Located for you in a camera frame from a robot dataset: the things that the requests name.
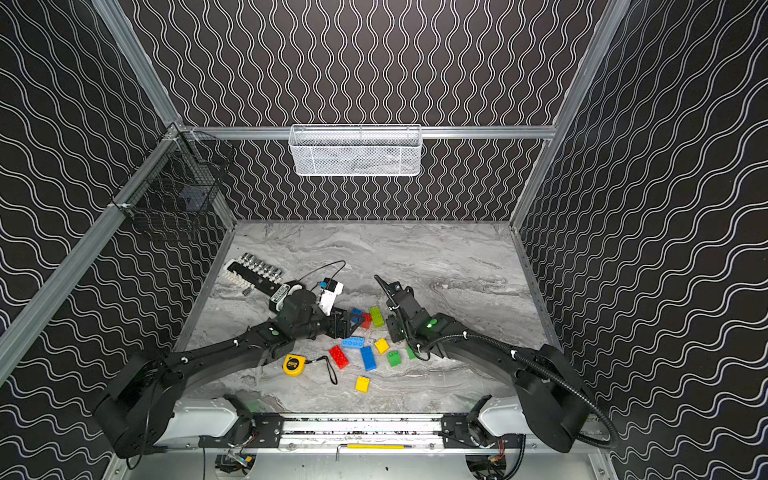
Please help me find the black wire mesh basket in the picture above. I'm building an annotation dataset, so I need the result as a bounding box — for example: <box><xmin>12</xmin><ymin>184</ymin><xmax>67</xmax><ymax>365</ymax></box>
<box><xmin>117</xmin><ymin>124</ymin><xmax>235</xmax><ymax>244</ymax></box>

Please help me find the yellow tape measure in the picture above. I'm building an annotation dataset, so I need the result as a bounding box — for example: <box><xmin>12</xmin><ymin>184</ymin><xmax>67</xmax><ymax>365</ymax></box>
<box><xmin>283</xmin><ymin>354</ymin><xmax>307</xmax><ymax>377</ymax></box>

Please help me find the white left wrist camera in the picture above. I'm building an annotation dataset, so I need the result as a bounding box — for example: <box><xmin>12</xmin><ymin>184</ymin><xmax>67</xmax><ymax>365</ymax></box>
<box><xmin>318</xmin><ymin>277</ymin><xmax>344</xmax><ymax>316</ymax></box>

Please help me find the black socket set holder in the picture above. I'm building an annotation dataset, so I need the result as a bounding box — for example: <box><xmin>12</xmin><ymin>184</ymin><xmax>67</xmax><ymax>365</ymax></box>
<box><xmin>223</xmin><ymin>253</ymin><xmax>305</xmax><ymax>313</ymax></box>

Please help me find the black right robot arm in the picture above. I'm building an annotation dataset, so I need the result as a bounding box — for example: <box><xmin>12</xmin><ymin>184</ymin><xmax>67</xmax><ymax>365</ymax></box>
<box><xmin>374</xmin><ymin>275</ymin><xmax>619</xmax><ymax>453</ymax></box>

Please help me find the red long lego brick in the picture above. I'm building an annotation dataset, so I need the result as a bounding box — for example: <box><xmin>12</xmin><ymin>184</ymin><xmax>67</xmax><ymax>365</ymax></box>
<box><xmin>329</xmin><ymin>345</ymin><xmax>350</xmax><ymax>370</ymax></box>

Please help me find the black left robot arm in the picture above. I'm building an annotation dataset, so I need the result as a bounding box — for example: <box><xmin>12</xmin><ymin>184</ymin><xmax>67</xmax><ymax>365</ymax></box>
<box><xmin>91</xmin><ymin>289</ymin><xmax>362</xmax><ymax>459</ymax></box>

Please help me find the light blue long lego brick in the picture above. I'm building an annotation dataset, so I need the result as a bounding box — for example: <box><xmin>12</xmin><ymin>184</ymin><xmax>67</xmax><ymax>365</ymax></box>
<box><xmin>341</xmin><ymin>336</ymin><xmax>365</xmax><ymax>350</ymax></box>

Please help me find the yellow small lego brick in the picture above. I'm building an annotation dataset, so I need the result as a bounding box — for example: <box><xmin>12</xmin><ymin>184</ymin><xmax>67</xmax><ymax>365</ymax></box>
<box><xmin>374</xmin><ymin>338</ymin><xmax>390</xmax><ymax>354</ymax></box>

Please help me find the white wire mesh basket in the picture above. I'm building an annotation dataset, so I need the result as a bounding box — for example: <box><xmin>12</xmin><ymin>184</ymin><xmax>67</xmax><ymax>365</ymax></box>
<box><xmin>288</xmin><ymin>124</ymin><xmax>423</xmax><ymax>177</ymax></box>

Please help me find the yellow lego brick front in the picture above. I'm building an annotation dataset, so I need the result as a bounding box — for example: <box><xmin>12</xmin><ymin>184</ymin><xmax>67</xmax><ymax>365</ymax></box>
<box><xmin>355</xmin><ymin>376</ymin><xmax>370</xmax><ymax>393</ymax></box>

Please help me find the lime green long lego brick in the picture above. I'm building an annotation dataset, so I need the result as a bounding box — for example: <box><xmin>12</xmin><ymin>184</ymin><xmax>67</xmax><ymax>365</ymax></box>
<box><xmin>369</xmin><ymin>307</ymin><xmax>385</xmax><ymax>328</ymax></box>

